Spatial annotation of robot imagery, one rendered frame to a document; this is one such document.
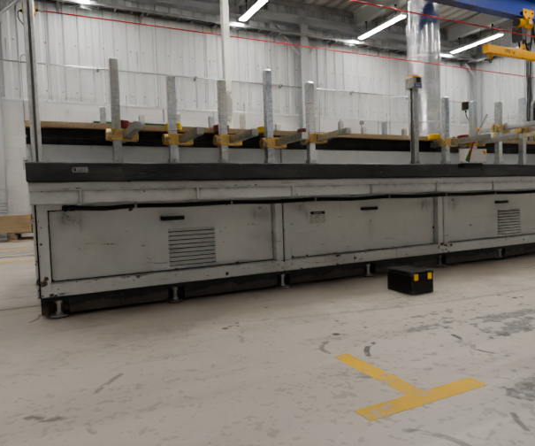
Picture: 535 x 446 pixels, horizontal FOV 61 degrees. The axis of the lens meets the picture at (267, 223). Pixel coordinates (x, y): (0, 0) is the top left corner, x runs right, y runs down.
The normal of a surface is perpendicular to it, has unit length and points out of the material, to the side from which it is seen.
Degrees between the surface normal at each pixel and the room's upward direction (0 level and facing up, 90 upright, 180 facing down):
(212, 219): 90
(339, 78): 90
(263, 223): 90
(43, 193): 90
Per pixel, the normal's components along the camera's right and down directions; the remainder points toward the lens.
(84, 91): 0.44, 0.04
